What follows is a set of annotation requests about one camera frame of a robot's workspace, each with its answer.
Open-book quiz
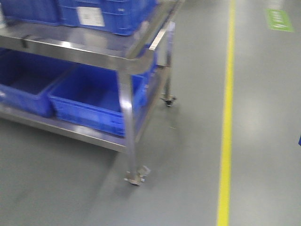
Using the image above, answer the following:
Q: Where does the stainless steel cart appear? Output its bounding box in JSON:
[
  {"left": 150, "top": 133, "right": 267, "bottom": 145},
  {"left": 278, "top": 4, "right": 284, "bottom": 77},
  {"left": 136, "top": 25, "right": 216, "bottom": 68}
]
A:
[{"left": 0, "top": 0, "right": 183, "bottom": 186}]

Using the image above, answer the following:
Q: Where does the blue crate lower right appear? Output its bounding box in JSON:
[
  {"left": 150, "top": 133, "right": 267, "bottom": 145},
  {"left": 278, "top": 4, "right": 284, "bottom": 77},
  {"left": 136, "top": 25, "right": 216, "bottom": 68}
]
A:
[{"left": 48, "top": 63, "right": 153, "bottom": 137}]

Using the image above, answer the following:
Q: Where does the blue crate upper labelled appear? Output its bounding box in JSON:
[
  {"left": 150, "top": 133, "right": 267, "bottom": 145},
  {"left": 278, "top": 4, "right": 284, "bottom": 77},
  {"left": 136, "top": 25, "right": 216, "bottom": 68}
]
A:
[{"left": 58, "top": 0, "right": 158, "bottom": 36}]

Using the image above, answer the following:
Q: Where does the yellow floor tape line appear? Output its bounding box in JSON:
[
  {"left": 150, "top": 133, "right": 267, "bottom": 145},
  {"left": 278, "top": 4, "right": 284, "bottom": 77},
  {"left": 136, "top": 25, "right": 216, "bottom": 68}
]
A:
[{"left": 216, "top": 0, "right": 236, "bottom": 226}]

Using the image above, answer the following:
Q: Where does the blue crate lower left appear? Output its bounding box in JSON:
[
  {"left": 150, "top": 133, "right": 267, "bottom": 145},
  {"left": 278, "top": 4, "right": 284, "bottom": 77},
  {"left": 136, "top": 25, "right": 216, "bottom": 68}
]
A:
[{"left": 0, "top": 50, "right": 76, "bottom": 118}]

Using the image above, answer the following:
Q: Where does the green safety floor sticker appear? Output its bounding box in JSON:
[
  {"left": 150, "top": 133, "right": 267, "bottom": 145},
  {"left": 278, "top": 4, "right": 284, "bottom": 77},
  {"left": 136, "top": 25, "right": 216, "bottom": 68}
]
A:
[{"left": 266, "top": 8, "right": 294, "bottom": 32}]

